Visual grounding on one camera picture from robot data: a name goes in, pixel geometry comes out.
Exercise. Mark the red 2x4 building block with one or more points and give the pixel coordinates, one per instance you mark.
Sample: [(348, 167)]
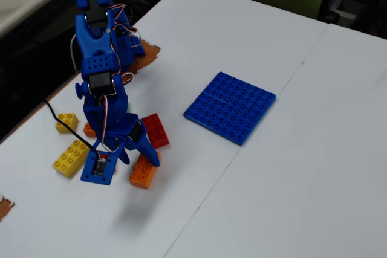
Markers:
[(157, 132)]

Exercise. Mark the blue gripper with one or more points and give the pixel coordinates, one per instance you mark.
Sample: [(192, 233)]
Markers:
[(142, 141)]

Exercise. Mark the orange 2x4 building block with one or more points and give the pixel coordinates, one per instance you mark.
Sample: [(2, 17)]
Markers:
[(142, 175)]

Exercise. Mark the blue studded base block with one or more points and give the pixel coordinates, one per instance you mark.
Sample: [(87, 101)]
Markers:
[(137, 48)]

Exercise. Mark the yellow 2x2 building block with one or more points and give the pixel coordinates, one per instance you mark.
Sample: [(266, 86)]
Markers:
[(71, 119)]

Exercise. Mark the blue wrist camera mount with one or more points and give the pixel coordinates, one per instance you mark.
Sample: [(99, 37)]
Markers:
[(87, 173)]

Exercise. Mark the orange 2x2 building block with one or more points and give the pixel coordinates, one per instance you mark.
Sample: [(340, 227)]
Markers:
[(88, 130)]

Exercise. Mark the yellow 2x4 building block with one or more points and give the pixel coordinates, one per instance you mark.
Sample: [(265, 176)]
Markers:
[(68, 159)]

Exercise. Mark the blue 8x8 studded plate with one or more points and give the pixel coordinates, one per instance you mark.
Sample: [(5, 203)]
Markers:
[(229, 110)]

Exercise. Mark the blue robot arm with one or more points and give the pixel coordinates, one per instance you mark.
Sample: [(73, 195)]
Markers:
[(96, 46)]

